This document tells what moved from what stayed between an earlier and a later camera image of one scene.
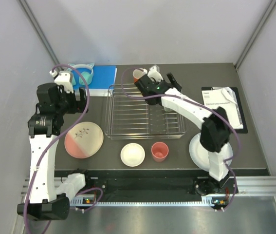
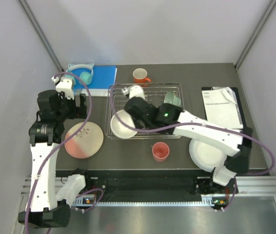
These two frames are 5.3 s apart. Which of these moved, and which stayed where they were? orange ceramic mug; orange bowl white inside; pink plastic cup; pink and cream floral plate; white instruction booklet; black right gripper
Moved: black right gripper; orange bowl white inside
Stayed: white instruction booklet; orange ceramic mug; pink plastic cup; pink and cream floral plate
